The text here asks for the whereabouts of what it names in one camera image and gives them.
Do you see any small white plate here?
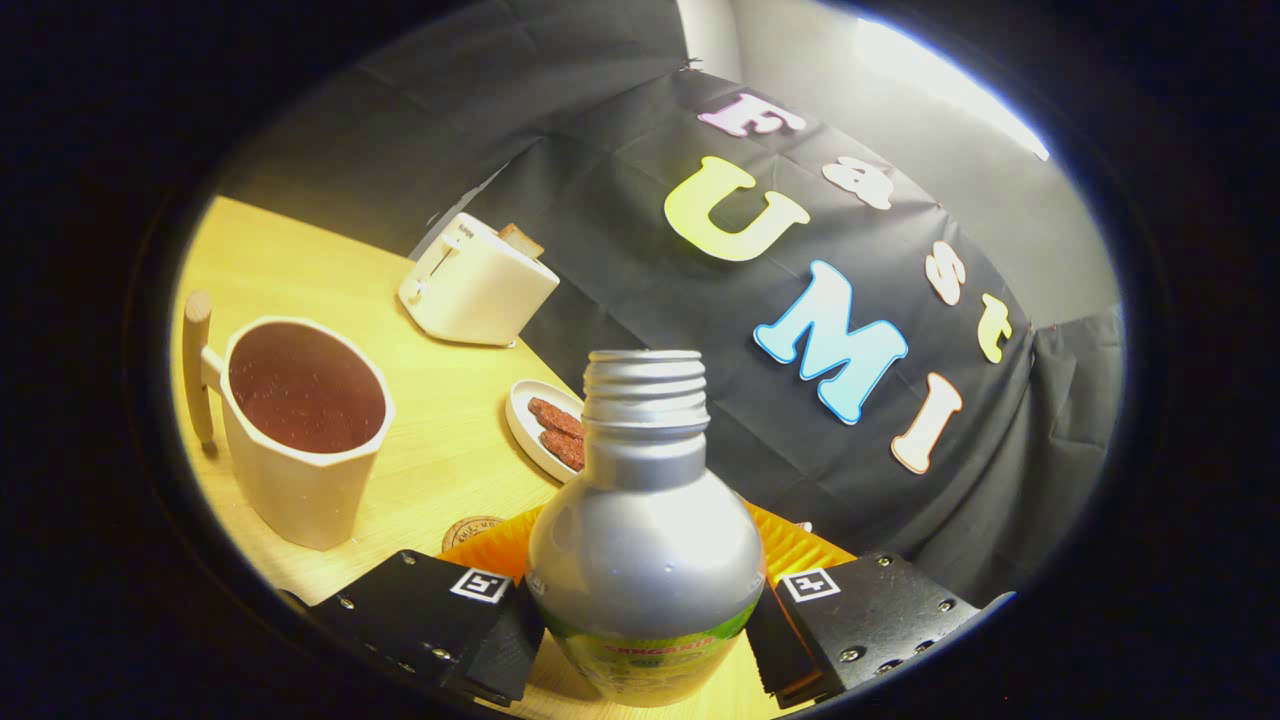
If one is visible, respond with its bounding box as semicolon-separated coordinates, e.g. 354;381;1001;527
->
505;379;586;485

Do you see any silver bottle with green label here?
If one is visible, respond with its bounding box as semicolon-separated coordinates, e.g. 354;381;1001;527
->
525;349;768;708

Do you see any white toaster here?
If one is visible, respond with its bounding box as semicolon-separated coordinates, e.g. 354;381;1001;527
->
398;212;561;348

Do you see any black backdrop cloth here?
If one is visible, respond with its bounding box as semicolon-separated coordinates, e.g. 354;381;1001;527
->
215;0;1126;611

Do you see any toast slice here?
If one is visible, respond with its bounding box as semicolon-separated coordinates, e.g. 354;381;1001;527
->
497;223;546;261

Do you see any wooden table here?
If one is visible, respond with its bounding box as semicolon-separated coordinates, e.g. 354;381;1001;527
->
170;195;801;720

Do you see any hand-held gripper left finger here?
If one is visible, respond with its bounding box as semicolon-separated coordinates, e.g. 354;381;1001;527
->
280;505;549;708

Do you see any reddish brown sausage piece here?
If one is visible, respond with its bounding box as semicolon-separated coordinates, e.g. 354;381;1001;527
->
528;397;586;439
540;430;586;471

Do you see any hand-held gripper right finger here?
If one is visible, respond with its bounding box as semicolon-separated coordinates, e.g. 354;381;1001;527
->
742;500;1018;711

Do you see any round cork coaster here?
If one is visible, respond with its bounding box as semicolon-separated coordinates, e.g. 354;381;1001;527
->
442;515;506;553

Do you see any white cup with wooden handle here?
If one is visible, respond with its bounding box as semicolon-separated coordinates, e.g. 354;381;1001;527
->
182;290;396;551

